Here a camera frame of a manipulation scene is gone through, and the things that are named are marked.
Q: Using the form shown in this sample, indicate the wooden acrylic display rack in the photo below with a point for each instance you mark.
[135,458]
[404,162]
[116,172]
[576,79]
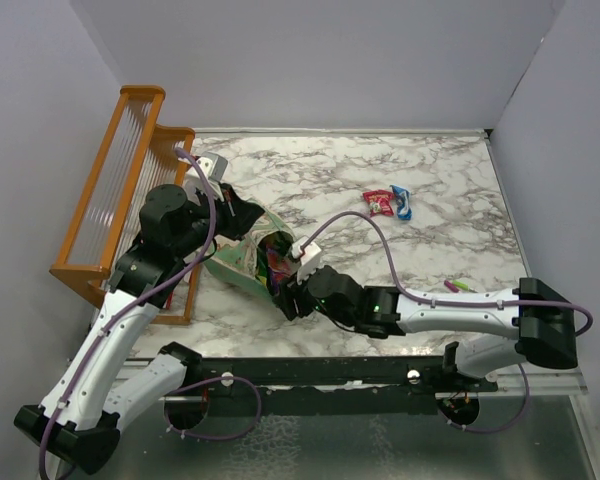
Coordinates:
[136,154]

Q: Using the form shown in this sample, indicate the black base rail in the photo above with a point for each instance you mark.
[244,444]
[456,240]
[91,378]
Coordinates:
[242,387]

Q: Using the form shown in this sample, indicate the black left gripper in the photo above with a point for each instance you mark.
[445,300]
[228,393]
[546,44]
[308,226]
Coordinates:
[239,215]

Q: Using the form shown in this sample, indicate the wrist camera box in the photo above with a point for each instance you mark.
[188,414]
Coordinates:
[308,255]
[213,167]

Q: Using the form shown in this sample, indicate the blue snack packet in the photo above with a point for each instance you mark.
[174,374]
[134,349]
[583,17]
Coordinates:
[402,198]

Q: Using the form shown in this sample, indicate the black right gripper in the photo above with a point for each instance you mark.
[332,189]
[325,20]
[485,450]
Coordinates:
[290,297]

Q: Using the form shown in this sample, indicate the red snack packet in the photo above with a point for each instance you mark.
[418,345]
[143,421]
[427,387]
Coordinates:
[379,202]

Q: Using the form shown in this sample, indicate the green capped marker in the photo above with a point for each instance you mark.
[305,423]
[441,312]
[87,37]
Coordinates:
[462,286]

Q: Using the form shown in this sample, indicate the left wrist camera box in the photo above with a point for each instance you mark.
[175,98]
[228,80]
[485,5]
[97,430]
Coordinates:
[213,167]

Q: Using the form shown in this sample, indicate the purple snack packet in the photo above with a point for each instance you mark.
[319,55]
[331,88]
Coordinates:
[279,268]

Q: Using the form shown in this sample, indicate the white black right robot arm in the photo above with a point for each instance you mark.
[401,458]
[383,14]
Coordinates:
[530,323]

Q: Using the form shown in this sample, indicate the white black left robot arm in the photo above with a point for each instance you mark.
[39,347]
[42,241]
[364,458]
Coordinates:
[81,420]

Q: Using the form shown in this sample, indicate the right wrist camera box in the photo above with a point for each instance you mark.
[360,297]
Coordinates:
[308,255]

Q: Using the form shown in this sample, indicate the green illustrated paper bag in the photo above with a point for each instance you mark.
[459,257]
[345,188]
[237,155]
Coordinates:
[242,263]

